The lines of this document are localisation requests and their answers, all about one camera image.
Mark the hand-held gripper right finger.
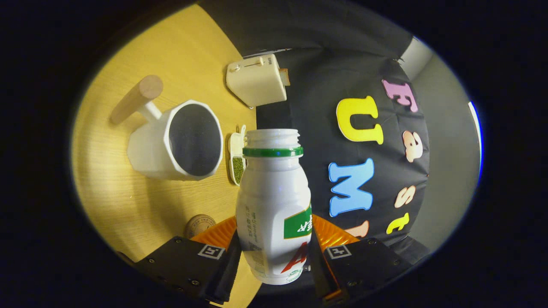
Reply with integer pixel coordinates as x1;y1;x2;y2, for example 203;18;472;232
309;214;414;305

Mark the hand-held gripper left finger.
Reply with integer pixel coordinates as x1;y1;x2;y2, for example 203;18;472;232
136;216;242;305

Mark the round wooden coaster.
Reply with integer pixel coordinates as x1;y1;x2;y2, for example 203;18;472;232
185;214;217;239

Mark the white juice bottle green label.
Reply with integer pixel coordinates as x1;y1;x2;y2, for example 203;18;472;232
235;129;312;285

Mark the white cup with wooden handle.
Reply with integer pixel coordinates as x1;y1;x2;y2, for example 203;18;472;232
110;75;224;181

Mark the white divided tray of beans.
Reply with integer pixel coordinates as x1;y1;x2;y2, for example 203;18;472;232
228;124;247;186

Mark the wooden table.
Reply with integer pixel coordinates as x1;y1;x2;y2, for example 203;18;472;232
71;3;262;308

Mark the ceiling light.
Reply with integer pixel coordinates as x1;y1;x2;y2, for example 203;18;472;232
468;101;483;172

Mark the cream toaster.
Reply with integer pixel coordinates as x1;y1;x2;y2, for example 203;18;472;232
226;53;287;108

